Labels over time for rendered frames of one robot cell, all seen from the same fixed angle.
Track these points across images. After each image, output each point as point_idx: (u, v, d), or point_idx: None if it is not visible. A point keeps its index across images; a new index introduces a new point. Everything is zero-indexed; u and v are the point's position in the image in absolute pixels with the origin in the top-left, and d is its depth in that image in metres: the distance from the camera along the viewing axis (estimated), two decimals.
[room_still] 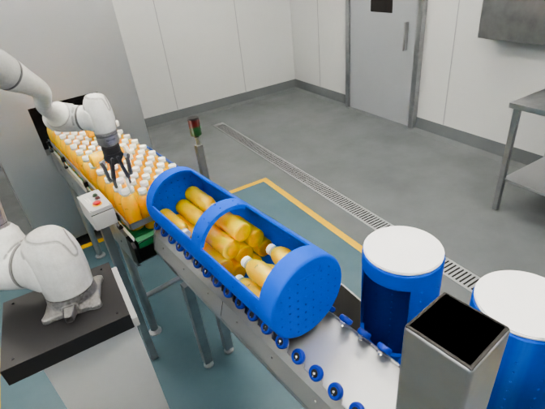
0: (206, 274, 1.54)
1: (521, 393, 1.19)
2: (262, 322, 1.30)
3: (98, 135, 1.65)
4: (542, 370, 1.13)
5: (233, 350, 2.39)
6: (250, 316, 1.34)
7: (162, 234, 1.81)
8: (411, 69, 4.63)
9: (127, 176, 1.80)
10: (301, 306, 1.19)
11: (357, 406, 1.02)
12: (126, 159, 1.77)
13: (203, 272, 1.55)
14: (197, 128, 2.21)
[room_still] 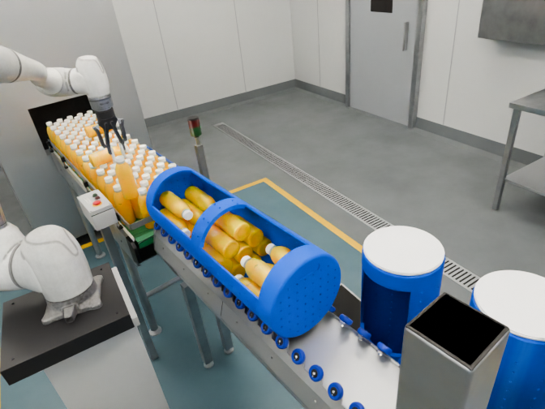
0: (206, 274, 1.54)
1: (521, 393, 1.19)
2: (262, 323, 1.30)
3: (92, 98, 1.64)
4: (542, 370, 1.13)
5: (233, 350, 2.39)
6: (250, 316, 1.34)
7: (162, 234, 1.81)
8: (411, 69, 4.63)
9: (122, 143, 1.80)
10: (300, 305, 1.19)
11: (357, 406, 1.02)
12: (121, 125, 1.77)
13: (203, 272, 1.55)
14: (197, 128, 2.21)
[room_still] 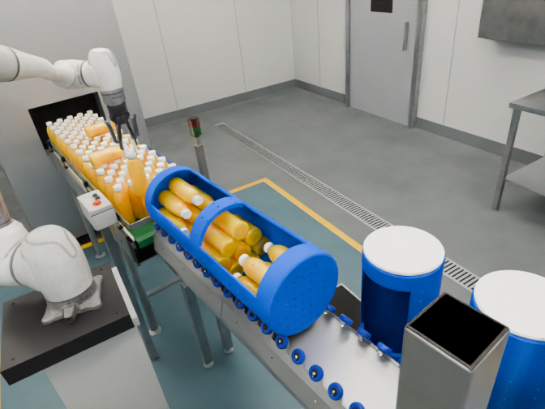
0: (207, 273, 1.54)
1: (521, 393, 1.19)
2: (260, 325, 1.30)
3: (104, 92, 1.60)
4: (542, 370, 1.13)
5: (233, 350, 2.39)
6: (251, 316, 1.34)
7: (163, 234, 1.81)
8: (411, 69, 4.63)
9: (134, 138, 1.75)
10: (298, 303, 1.20)
11: (357, 406, 1.02)
12: (133, 119, 1.73)
13: (203, 273, 1.55)
14: (197, 128, 2.21)
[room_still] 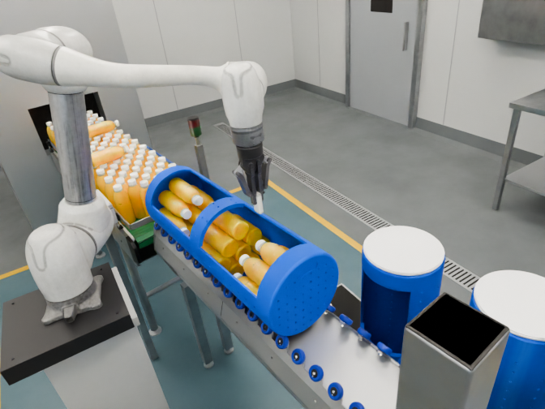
0: (207, 273, 1.54)
1: (521, 393, 1.19)
2: (260, 325, 1.30)
3: (239, 129, 1.07)
4: (542, 370, 1.13)
5: (233, 350, 2.39)
6: (251, 316, 1.34)
7: (163, 234, 1.81)
8: (411, 69, 4.63)
9: (260, 191, 1.22)
10: (298, 303, 1.20)
11: (357, 406, 1.02)
12: (266, 165, 1.19)
13: (203, 273, 1.55)
14: (197, 128, 2.21)
